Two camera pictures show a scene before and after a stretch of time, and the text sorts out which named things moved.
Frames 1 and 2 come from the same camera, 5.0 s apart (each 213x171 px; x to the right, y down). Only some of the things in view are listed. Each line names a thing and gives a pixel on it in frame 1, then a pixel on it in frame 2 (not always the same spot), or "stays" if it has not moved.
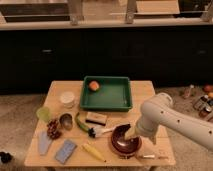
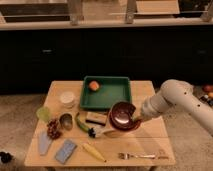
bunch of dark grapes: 52,129 stays
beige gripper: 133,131 -> 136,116
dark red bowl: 122,144 -> 121,116
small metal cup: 66,121 stays
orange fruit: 93,85 stays
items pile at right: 204,104 stays
